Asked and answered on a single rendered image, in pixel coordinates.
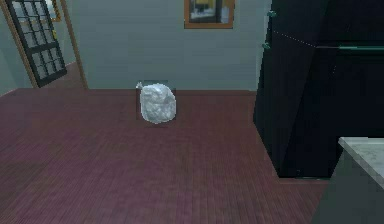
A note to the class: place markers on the black fridge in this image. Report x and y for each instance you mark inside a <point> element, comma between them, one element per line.
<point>320,100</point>

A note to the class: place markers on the black glass-paned room door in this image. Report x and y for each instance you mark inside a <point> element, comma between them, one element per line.
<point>36,36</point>

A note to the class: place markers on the grey counter with pale top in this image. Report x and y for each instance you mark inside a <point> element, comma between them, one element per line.
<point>353,186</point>

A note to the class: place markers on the orange framed wall picture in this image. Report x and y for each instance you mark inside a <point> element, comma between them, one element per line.
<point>209,12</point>

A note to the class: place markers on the gold framed wall picture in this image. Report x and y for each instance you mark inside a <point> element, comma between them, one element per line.
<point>54,10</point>

